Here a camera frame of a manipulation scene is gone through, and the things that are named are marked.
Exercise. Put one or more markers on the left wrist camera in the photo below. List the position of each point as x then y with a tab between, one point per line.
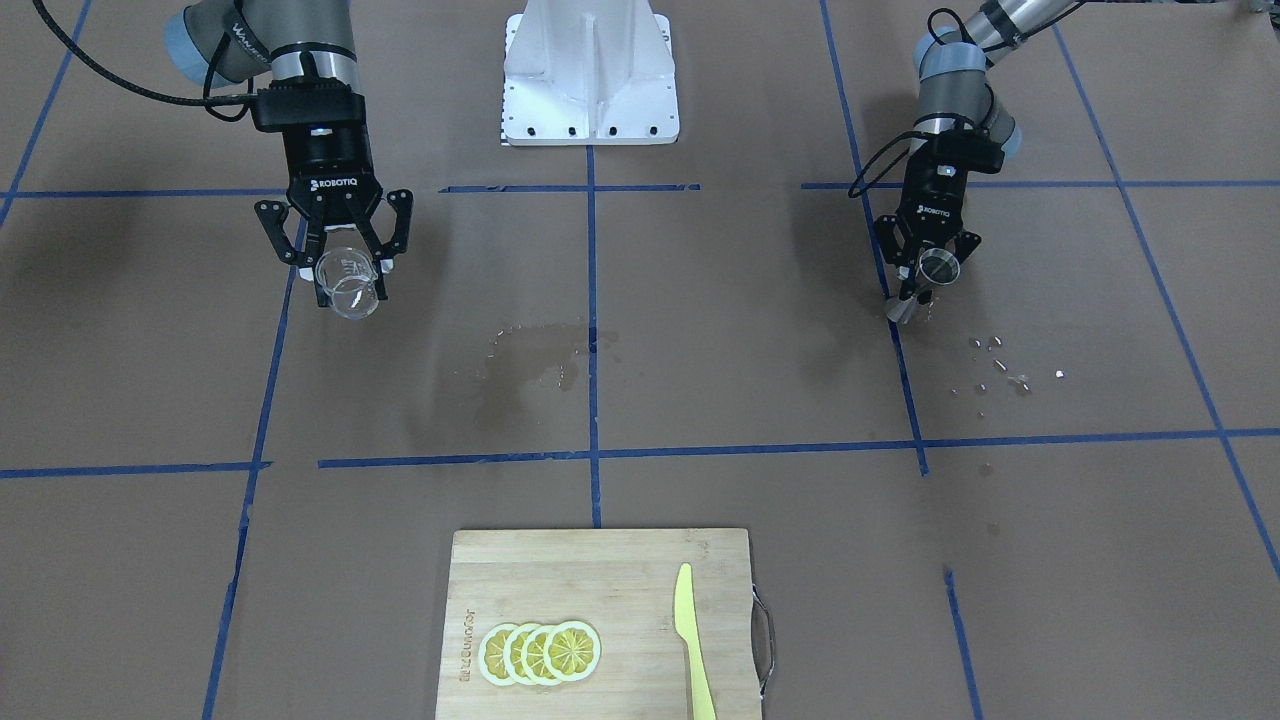
963	149

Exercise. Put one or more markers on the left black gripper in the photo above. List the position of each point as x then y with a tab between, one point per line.
932	203

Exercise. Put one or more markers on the yellow plastic knife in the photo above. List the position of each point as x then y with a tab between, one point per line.
686	626

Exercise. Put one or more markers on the front lemon slice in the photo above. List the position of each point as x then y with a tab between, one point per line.
572	651

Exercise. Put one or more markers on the small glass measuring cup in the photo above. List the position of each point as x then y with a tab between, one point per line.
347	278

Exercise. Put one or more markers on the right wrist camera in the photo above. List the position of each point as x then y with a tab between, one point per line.
327	103

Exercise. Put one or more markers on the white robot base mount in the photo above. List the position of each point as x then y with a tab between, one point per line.
580	73

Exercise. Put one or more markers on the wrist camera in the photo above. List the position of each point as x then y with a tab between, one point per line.
963	149
327	103

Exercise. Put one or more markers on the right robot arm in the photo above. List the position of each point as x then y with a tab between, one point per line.
225	43

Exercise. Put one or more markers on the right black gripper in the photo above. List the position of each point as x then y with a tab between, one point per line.
329	172

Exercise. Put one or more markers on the bamboo cutting board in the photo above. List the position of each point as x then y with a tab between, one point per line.
508	588

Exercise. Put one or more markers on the steel double jigger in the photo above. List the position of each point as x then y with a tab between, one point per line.
933	268

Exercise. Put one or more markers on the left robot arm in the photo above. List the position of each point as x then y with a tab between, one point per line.
960	128

